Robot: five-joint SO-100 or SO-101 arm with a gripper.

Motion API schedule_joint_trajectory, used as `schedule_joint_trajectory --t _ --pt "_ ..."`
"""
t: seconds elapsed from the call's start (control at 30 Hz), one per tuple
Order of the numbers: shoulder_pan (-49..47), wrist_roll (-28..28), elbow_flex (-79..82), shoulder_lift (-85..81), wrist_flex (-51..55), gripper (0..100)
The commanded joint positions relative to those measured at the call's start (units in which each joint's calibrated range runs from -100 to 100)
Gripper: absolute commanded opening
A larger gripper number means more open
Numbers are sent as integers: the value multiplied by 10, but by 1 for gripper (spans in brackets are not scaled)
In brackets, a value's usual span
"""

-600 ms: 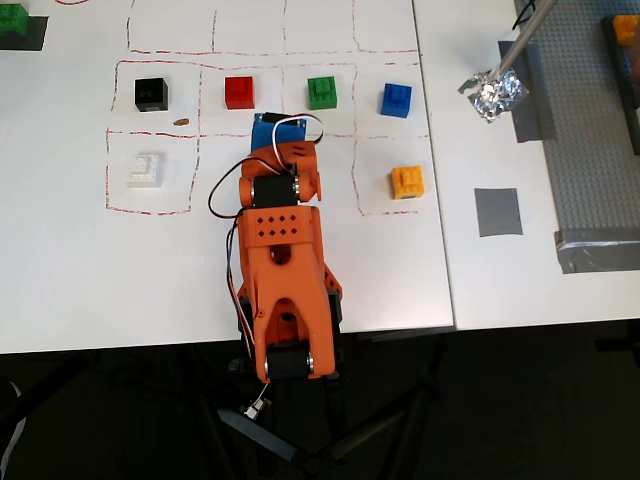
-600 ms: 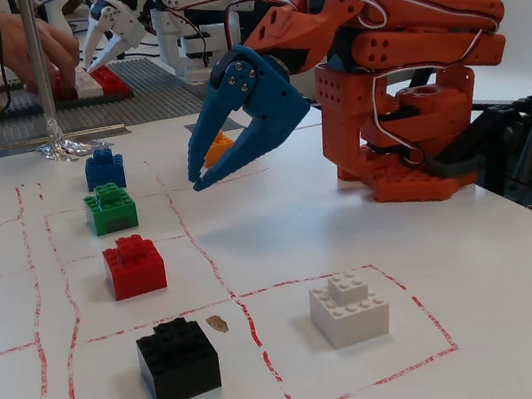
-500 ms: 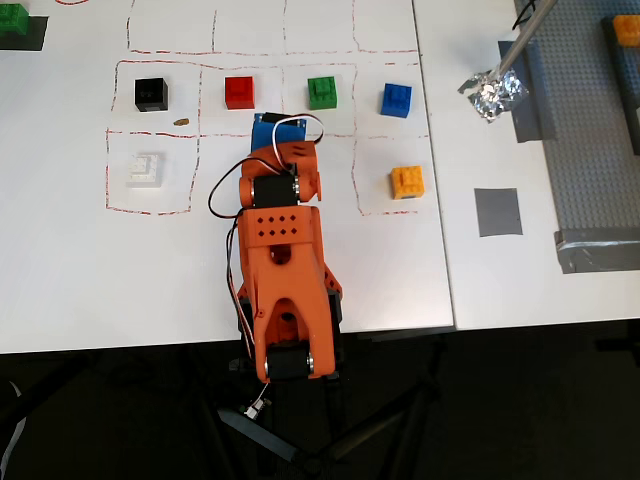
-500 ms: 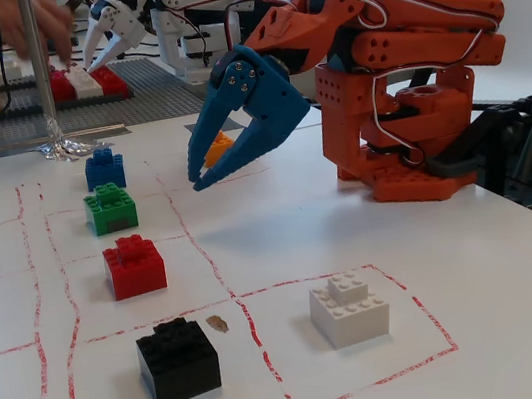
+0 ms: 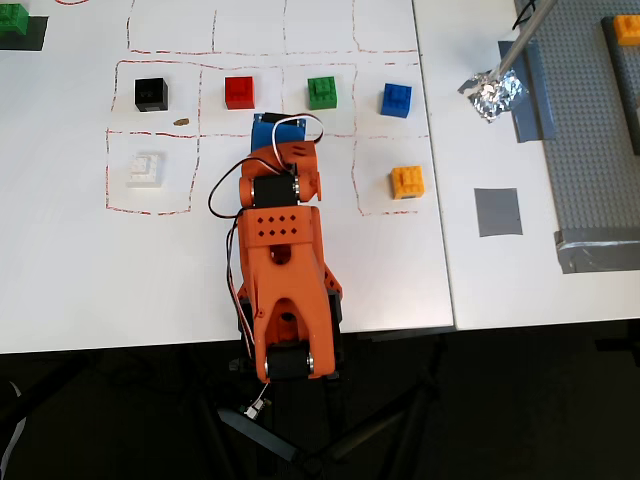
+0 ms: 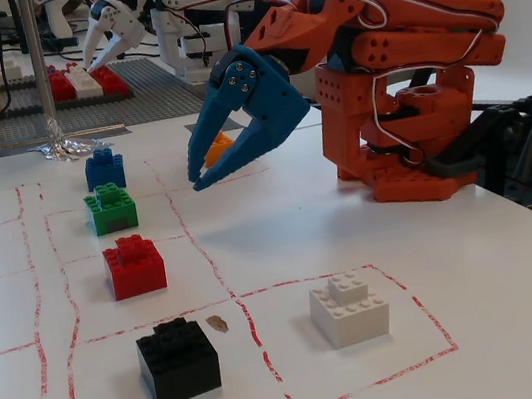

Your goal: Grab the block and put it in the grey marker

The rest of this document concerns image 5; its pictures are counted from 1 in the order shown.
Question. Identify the wide grey tape patch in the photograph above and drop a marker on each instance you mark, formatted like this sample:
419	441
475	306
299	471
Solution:
600	252

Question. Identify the grey tape square marker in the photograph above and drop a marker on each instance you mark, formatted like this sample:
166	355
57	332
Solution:
498	212

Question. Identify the orange brick block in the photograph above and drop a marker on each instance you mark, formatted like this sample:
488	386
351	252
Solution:
407	183

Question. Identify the metal pole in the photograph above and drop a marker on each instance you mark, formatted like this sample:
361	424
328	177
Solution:
525	40

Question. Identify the crumpled aluminium foil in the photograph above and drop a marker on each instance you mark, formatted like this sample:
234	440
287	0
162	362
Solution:
495	97

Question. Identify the black tripod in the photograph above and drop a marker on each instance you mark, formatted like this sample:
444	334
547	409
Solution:
350	440

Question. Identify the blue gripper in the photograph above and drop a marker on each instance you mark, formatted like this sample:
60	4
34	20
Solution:
274	136

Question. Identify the long grey tape strip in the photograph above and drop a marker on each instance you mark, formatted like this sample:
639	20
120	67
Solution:
537	120

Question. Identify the green brick block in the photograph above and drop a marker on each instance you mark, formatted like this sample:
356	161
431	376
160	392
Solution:
322	94
12	19

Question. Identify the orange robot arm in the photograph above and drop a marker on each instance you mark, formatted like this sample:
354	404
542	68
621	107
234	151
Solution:
285	280

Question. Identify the dark square mat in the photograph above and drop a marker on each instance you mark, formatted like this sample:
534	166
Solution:
36	35

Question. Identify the grey studded baseplate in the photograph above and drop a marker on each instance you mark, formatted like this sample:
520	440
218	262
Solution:
580	150

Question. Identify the dark studded plate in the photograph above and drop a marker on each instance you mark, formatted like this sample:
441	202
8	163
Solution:
625	90

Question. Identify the orange brick stack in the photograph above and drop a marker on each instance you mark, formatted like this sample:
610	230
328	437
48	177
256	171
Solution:
627	30

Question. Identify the white brick block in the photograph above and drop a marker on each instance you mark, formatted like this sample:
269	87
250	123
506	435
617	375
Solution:
145	171

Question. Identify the blue brick block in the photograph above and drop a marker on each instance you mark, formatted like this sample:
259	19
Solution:
396	100

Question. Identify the small brown scrap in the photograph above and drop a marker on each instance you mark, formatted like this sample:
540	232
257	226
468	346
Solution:
181	121

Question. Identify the black brick block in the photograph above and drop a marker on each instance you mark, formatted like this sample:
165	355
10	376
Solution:
151	95

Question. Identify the red brick block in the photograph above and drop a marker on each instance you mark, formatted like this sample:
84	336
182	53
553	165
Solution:
240	93

